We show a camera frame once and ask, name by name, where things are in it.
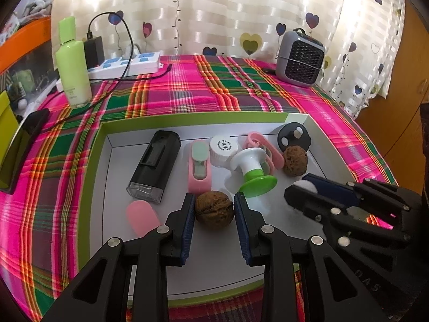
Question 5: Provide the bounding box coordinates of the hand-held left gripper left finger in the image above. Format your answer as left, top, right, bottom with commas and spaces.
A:
42, 193, 197, 322

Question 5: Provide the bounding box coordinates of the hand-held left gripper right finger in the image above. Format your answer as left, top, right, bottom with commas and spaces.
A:
234, 193, 391, 322

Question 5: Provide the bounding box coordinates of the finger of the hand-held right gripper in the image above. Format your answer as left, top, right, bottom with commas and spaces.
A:
284, 181, 409, 247
302, 173, 411, 215

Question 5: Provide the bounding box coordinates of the brown walnut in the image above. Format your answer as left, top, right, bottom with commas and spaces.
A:
195, 191, 234, 225
282, 145, 308, 176

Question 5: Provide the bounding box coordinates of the pink oval cap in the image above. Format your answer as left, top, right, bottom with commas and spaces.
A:
127, 200, 161, 237

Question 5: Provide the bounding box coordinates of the green and white spool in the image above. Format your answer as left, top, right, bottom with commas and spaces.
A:
234, 148, 278, 197

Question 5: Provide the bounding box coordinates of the pink clip with green pad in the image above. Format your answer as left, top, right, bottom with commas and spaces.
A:
188, 141, 212, 193
243, 132, 285, 175

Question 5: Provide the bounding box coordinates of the black stamp with clear cap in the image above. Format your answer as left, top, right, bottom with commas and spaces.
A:
127, 130, 182, 204

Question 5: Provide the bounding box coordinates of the white ribbed bottle cap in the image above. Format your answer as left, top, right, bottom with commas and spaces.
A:
209, 135, 240, 169

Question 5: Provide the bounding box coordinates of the green and white cardboard box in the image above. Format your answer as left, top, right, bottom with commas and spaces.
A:
80, 111, 356, 309

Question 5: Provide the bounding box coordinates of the wooden cabinet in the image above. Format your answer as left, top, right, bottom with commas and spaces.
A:
355, 0, 429, 188

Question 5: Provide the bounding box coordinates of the grey mini heater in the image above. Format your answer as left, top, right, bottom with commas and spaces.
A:
275, 28, 326, 88

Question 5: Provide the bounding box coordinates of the pink green plaid tablecloth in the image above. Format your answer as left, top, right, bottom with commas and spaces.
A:
0, 54, 398, 322

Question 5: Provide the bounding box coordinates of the white power strip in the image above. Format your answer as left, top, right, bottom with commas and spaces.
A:
88, 51, 161, 81

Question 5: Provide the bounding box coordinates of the black smartphone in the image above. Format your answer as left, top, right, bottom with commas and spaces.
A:
0, 109, 50, 193

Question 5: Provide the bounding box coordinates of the green lotion bottle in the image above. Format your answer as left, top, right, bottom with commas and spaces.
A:
55, 17, 93, 109

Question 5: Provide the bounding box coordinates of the heart print curtain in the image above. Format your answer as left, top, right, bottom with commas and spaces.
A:
50, 0, 413, 118

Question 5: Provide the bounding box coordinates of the black charger adapter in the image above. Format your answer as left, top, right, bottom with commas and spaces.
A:
83, 36, 105, 71

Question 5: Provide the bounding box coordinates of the orange lidded storage box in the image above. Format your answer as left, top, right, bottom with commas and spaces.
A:
0, 17, 59, 91

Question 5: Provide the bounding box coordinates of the black cable with plug end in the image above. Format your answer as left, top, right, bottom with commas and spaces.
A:
90, 63, 173, 83

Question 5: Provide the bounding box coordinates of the black charger cable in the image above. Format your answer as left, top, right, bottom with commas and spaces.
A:
37, 12, 136, 131

